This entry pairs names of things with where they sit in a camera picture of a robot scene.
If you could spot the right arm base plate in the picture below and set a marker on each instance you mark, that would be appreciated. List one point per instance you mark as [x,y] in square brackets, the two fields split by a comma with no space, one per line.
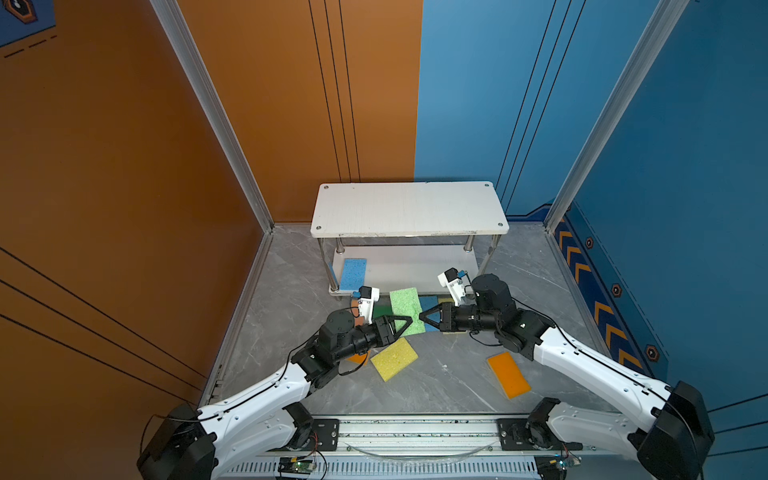
[517,434]

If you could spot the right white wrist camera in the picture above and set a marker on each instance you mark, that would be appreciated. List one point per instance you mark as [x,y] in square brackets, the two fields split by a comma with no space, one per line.
[458,284]

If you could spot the blue sponge row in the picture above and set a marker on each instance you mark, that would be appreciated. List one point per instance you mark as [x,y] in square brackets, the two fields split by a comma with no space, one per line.
[353,274]
[427,303]

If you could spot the aluminium front rail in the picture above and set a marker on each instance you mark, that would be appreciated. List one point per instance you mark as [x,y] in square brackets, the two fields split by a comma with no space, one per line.
[412,447]

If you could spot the pale yellow sponge tilted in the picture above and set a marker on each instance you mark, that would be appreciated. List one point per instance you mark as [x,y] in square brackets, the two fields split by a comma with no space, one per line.
[394,359]

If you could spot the dark green sponge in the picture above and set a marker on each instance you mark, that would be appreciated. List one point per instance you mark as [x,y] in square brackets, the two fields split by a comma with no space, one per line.
[381,310]

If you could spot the orange sponge left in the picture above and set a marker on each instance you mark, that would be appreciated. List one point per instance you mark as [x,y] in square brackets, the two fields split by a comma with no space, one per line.
[358,359]

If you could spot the pink sponge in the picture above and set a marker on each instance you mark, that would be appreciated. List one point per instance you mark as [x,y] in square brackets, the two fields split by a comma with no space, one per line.
[358,319]

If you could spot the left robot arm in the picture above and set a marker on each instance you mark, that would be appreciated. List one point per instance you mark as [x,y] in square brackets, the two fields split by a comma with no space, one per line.
[207,442]

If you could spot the light green sponge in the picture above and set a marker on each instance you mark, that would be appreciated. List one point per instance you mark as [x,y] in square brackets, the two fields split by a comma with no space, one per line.
[406,303]

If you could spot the pale yellow sponge row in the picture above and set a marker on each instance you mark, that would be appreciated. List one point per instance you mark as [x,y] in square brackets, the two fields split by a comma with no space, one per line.
[447,300]

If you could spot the circuit board right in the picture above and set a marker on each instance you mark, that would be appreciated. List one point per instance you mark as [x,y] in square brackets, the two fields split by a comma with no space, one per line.
[555,467]

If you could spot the green circuit board left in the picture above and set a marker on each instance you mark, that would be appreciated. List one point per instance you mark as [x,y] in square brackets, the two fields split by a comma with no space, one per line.
[295,467]

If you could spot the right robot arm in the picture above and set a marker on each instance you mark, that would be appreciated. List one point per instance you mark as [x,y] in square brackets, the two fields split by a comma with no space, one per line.
[665,428]

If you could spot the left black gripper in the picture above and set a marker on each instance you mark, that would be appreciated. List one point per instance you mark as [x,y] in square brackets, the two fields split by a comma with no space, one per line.
[381,332]

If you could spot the white two-tier shelf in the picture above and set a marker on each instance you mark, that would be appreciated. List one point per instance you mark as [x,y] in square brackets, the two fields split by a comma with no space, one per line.
[409,232]

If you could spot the orange sponge right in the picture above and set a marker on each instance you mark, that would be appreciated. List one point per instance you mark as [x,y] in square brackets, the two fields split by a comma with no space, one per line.
[508,375]

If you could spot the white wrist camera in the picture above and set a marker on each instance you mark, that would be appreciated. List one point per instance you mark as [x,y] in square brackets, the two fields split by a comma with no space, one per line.
[458,284]
[367,297]

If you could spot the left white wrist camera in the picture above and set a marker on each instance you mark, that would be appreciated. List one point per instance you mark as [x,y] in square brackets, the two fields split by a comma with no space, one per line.
[367,297]

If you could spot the orange sponge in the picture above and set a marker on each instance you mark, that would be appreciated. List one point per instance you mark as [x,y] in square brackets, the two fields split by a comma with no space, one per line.
[358,359]
[508,375]

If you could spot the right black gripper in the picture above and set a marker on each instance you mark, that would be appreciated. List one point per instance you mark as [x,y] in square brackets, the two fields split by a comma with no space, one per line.
[447,317]

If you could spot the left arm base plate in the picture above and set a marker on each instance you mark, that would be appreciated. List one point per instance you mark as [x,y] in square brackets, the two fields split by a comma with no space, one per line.
[322,434]

